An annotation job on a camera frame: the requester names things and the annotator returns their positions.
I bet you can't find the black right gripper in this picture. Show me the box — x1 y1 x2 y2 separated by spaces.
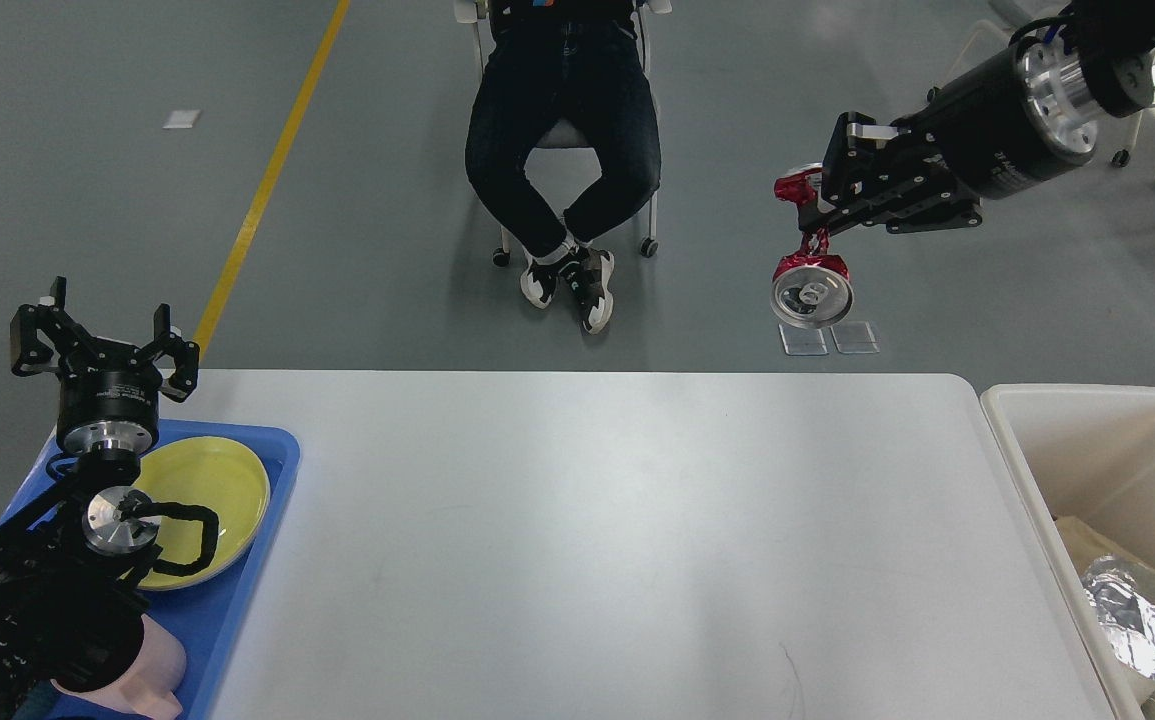
797 38 1098 236

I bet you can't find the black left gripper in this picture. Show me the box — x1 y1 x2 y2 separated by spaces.
10 277 201 457

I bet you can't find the crushed red can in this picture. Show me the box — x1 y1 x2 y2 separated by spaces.
770 163 854 331

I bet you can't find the yellow plastic plate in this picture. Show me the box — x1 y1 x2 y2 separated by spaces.
133 436 271 591

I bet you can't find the pink mug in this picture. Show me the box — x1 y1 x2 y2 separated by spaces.
49 614 187 719

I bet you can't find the aluminium foil tray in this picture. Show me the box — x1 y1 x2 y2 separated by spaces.
1081 552 1155 683

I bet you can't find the brown paper bag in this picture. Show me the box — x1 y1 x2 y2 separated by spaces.
1055 515 1138 576

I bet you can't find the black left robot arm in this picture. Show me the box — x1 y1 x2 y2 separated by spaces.
0 277 219 719

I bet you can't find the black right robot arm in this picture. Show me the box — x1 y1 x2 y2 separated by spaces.
774 1 1155 240

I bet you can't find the transparent floor plate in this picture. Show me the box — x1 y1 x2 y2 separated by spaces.
778 322 830 357
830 322 882 355

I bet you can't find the white floor label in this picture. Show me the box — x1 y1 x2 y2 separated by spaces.
162 109 202 129

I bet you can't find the blue plastic tray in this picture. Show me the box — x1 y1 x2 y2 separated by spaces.
0 420 301 719

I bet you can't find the white grey person chair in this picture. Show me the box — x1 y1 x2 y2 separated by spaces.
452 1 673 268

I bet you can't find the white plastic bin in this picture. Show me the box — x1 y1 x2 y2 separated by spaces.
981 384 1155 719

